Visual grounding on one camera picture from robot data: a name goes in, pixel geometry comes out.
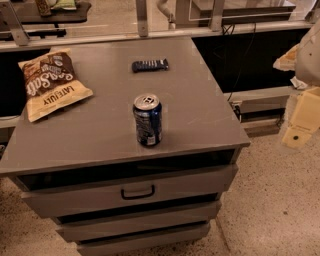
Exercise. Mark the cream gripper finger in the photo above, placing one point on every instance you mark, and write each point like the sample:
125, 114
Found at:
304, 120

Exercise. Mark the blue pepsi can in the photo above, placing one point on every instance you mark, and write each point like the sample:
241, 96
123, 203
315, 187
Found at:
147, 111

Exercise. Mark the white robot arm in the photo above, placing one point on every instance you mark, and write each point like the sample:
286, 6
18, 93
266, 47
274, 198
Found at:
304, 60

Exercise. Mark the blue rxbar blueberry bar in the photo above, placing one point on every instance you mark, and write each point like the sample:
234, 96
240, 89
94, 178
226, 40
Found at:
150, 65

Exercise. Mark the grey drawer cabinet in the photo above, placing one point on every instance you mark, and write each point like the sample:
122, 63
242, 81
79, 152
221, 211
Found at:
72, 165

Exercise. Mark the brown yellow chip bag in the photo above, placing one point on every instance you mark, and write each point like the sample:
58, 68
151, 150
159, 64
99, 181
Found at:
51, 83

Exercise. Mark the dark background table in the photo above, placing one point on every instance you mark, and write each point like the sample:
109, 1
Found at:
28, 14

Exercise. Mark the black top drawer handle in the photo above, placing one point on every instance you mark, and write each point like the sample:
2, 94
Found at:
138, 193

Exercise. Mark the metal railing frame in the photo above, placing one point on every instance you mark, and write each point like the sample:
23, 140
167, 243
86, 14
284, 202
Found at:
127, 20

